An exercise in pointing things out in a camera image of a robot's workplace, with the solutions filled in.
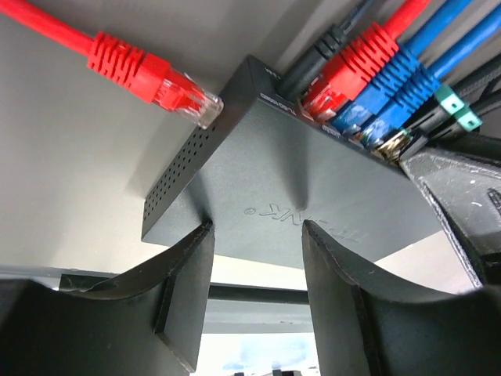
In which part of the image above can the red ethernet cable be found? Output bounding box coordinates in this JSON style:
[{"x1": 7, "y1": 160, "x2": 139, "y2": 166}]
[{"x1": 0, "y1": 0, "x2": 431, "y2": 130}]

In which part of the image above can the black cable with green tip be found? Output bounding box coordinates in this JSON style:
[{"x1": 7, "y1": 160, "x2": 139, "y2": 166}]
[{"x1": 375, "y1": 58, "x2": 501, "y2": 164}]

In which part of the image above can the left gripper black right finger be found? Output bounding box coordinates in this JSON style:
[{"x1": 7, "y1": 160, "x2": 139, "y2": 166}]
[{"x1": 302, "y1": 221, "x2": 500, "y2": 375}]

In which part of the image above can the blue ethernet cable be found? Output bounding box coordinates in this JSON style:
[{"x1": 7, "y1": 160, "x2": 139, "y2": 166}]
[
  {"x1": 332, "y1": 0, "x2": 477, "y2": 132},
  {"x1": 351, "y1": 3, "x2": 501, "y2": 150}
]

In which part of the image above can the black power plug cable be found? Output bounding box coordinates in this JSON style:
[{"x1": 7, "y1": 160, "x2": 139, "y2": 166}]
[{"x1": 276, "y1": 0, "x2": 377, "y2": 101}]

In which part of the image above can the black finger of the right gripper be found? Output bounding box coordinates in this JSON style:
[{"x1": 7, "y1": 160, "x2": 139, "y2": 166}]
[{"x1": 398, "y1": 135, "x2": 500, "y2": 287}]

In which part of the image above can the black network switch box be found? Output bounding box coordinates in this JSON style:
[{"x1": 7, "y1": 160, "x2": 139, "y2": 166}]
[{"x1": 142, "y1": 56, "x2": 441, "y2": 268}]

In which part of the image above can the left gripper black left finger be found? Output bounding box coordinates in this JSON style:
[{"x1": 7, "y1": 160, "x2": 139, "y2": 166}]
[{"x1": 1, "y1": 222, "x2": 215, "y2": 375}]

